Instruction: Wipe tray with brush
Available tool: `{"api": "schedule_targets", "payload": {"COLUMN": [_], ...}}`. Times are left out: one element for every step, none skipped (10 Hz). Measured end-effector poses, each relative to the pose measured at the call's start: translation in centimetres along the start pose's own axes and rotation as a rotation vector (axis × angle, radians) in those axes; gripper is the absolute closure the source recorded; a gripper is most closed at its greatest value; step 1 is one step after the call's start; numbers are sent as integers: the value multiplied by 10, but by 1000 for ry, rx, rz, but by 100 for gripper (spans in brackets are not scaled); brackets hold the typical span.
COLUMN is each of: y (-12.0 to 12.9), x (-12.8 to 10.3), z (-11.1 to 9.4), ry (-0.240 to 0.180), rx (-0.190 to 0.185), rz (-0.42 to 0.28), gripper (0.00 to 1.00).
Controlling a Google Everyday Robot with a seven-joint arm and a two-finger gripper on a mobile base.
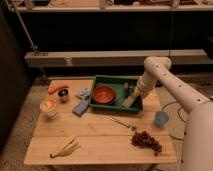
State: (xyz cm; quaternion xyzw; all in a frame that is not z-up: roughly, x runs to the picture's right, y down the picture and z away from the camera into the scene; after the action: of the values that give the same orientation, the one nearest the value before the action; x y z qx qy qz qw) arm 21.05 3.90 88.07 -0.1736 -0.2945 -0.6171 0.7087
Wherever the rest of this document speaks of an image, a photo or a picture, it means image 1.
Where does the light blue cup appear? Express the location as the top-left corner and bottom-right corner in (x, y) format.
(154, 111), (169, 127)

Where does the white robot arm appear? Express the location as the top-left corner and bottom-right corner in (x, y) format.
(134, 57), (213, 171)

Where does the crumpled grey-blue cloth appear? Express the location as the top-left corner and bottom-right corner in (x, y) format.
(76, 88), (90, 100)

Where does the blue sponge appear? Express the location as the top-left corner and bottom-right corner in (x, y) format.
(73, 100), (89, 117)

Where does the small metal cup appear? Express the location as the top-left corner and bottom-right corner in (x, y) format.
(58, 89), (69, 103)

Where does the peeled banana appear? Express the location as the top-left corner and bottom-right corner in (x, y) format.
(50, 135), (81, 158)

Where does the upper shelf board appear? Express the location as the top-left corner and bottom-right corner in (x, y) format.
(4, 0), (213, 12)

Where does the metal diagonal pole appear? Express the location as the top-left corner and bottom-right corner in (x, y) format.
(8, 0), (49, 83)

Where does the black floor cable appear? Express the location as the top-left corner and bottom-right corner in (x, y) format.
(160, 100), (188, 142)

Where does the wooden table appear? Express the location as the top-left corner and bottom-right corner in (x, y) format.
(24, 80), (177, 165)

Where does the green plastic tray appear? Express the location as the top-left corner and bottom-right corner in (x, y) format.
(89, 75), (143, 113)

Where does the orange carrot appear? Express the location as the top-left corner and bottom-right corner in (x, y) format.
(48, 84), (69, 95)

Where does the red-brown bowl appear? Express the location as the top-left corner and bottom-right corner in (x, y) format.
(92, 86), (116, 105)

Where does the long grey shelf beam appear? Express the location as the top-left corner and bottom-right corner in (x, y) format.
(25, 49), (213, 68)

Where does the bunch of dark grapes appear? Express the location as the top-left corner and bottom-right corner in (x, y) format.
(131, 131), (162, 156)

